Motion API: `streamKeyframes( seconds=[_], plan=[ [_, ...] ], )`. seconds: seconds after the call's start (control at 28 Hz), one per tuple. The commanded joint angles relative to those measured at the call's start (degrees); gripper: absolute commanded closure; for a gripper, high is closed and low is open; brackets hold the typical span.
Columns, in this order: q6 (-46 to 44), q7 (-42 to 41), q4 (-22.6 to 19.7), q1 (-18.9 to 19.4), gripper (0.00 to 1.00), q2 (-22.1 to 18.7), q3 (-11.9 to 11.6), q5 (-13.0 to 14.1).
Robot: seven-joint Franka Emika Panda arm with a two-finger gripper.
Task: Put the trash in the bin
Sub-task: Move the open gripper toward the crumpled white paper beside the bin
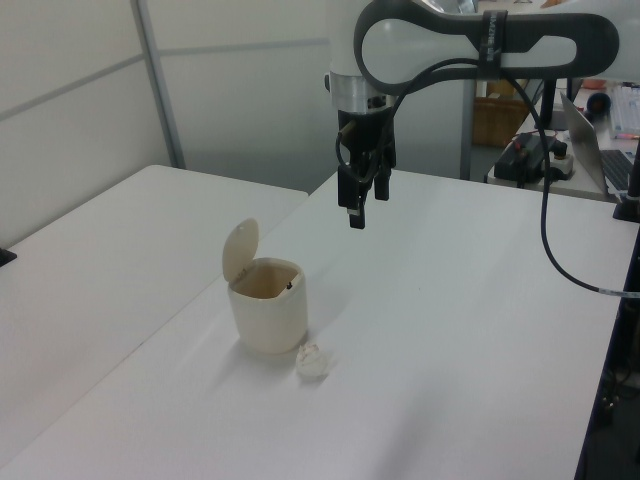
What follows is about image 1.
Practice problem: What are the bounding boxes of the black electronics box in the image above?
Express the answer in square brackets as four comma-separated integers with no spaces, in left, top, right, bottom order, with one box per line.
[493,132,547,185]

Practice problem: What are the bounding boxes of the black monitor stand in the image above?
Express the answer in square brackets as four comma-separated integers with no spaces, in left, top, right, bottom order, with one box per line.
[541,78,569,130]

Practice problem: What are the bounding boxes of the silver laptop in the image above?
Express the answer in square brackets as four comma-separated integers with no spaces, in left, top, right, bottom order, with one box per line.
[559,91,639,197]

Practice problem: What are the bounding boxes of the small white lidded bin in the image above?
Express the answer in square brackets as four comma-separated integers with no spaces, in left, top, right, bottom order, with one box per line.
[221,217,308,356]

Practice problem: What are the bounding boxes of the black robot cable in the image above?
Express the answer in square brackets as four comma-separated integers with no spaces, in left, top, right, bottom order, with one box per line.
[334,57,640,301]

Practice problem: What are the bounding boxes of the black cable strap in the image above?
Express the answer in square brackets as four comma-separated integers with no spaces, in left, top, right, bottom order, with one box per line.
[478,9,508,81]

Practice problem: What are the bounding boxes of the white paper trash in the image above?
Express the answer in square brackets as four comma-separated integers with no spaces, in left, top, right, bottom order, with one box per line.
[295,342,335,379]

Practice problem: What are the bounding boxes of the emergency stop button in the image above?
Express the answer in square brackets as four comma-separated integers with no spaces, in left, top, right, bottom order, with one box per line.
[548,138,574,180]

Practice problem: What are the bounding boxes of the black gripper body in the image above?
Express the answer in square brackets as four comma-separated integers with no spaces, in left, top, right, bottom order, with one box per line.
[337,102,399,171]

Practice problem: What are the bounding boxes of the grey partition corner post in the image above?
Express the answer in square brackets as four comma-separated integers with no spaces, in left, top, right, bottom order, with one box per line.
[134,0,187,170]

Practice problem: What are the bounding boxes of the grey background desk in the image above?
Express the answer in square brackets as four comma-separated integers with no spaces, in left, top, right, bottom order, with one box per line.
[482,144,624,204]

